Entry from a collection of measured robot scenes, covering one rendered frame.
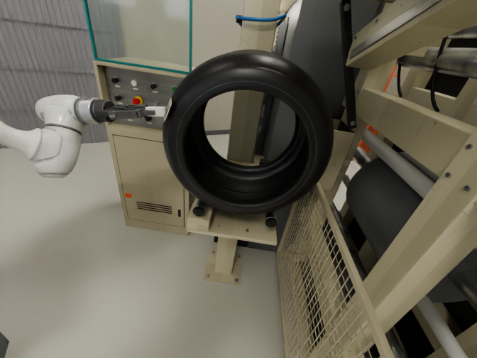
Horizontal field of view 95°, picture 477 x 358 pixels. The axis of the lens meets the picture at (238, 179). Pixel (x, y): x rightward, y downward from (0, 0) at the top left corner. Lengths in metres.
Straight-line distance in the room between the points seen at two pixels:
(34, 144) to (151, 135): 0.78
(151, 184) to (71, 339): 0.97
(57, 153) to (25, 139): 0.08
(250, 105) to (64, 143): 0.70
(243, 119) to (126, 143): 0.90
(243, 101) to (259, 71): 0.41
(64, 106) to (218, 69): 0.54
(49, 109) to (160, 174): 0.88
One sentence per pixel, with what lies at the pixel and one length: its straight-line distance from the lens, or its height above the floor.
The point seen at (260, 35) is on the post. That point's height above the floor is 1.49.
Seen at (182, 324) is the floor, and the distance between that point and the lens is 1.60.
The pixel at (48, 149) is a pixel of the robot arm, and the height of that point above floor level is 1.11.
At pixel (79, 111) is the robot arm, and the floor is 1.20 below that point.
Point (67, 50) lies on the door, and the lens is 3.43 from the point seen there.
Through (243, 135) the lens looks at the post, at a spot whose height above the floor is 1.09.
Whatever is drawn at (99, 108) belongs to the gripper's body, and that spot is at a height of 1.22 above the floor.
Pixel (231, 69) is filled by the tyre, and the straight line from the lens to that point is 0.63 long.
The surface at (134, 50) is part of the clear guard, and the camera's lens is 1.49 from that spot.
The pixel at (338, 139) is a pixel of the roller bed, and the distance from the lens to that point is 1.05.
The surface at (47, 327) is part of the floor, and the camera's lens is 1.80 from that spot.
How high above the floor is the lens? 1.47
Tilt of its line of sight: 32 degrees down
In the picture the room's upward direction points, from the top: 9 degrees clockwise
